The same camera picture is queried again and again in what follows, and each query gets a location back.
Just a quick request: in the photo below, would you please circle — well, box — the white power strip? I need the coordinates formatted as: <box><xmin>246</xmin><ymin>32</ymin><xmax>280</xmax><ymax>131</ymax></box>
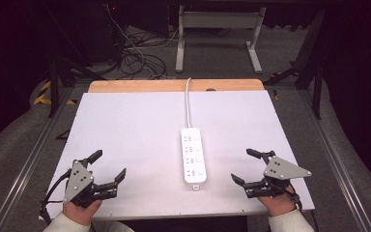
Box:
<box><xmin>180</xmin><ymin>127</ymin><xmax>208</xmax><ymax>190</ymax></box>

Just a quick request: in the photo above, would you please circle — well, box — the dark equipment cabinet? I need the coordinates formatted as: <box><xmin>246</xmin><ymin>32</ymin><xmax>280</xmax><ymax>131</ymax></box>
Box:
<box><xmin>49</xmin><ymin>2</ymin><xmax>127</xmax><ymax>66</ymax></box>

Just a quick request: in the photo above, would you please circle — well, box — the person's left hand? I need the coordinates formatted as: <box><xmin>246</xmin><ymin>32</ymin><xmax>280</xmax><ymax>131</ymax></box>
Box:
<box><xmin>62</xmin><ymin>198</ymin><xmax>103</xmax><ymax>227</ymax></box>

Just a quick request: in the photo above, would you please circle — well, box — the aluminium floor rail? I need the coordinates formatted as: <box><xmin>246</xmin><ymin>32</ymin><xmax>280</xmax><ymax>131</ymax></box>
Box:
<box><xmin>298</xmin><ymin>90</ymin><xmax>371</xmax><ymax>232</ymax></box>
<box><xmin>0</xmin><ymin>87</ymin><xmax>75</xmax><ymax>232</ymax></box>

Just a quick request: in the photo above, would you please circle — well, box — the tangle of floor cables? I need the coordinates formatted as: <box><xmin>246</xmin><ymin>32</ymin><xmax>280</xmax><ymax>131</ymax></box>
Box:
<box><xmin>104</xmin><ymin>3</ymin><xmax>187</xmax><ymax>81</ymax></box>

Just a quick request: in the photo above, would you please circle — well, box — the white metal desk frame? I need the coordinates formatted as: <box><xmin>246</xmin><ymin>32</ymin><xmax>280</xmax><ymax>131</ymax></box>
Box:
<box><xmin>175</xmin><ymin>4</ymin><xmax>268</xmax><ymax>74</ymax></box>

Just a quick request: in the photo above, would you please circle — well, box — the person's right hand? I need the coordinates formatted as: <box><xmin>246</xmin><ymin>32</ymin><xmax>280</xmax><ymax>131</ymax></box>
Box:
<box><xmin>256</xmin><ymin>184</ymin><xmax>300</xmax><ymax>218</ymax></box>

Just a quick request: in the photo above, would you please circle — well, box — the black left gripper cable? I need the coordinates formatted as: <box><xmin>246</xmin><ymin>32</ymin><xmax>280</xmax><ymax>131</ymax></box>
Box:
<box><xmin>39</xmin><ymin>168</ymin><xmax>72</xmax><ymax>225</ymax></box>

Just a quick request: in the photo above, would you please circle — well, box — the black metal stand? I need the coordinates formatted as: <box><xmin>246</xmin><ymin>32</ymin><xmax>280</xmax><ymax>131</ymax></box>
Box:
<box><xmin>263</xmin><ymin>9</ymin><xmax>327</xmax><ymax>120</ymax></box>
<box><xmin>43</xmin><ymin>6</ymin><xmax>108</xmax><ymax>119</ymax></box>

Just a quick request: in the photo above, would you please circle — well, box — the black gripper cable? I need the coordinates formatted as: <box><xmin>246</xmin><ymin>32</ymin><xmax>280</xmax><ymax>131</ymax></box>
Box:
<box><xmin>285</xmin><ymin>184</ymin><xmax>321</xmax><ymax>232</ymax></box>
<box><xmin>39</xmin><ymin>168</ymin><xmax>72</xmax><ymax>225</ymax></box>

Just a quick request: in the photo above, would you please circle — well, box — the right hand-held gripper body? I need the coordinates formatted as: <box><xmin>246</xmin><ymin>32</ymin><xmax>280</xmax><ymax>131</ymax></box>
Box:
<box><xmin>254</xmin><ymin>156</ymin><xmax>313</xmax><ymax>199</ymax></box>

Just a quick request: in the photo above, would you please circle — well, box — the white power strip cable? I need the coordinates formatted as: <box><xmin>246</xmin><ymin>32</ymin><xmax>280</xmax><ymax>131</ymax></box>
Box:
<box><xmin>185</xmin><ymin>76</ymin><xmax>193</xmax><ymax>130</ymax></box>

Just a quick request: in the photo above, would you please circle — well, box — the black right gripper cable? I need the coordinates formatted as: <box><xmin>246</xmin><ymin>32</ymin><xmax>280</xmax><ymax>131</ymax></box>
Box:
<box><xmin>285</xmin><ymin>184</ymin><xmax>321</xmax><ymax>232</ymax></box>

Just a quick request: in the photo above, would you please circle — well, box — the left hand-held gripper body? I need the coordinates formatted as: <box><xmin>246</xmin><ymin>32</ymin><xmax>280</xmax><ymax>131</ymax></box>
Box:
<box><xmin>63</xmin><ymin>158</ymin><xmax>102</xmax><ymax>209</ymax></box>

